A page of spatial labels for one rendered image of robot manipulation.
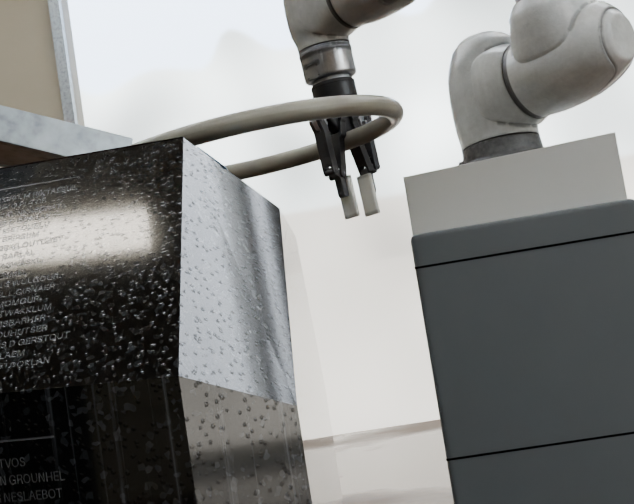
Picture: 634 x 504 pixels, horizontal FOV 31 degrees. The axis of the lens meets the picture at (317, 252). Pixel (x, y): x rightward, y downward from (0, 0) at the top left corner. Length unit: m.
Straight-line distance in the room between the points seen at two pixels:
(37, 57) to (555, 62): 4.95
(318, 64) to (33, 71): 4.91
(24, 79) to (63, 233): 5.67
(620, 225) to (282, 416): 1.18
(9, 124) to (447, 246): 0.83
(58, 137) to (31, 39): 5.21
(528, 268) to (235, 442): 1.17
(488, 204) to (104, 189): 1.07
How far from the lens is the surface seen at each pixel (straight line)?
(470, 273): 2.04
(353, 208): 1.91
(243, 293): 1.06
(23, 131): 1.60
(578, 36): 2.08
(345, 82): 1.94
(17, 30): 6.86
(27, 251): 1.11
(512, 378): 2.04
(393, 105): 1.69
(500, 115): 2.20
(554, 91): 2.13
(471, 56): 2.24
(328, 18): 1.92
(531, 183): 2.10
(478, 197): 2.09
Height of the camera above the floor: 0.60
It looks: 6 degrees up
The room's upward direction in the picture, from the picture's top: 9 degrees counter-clockwise
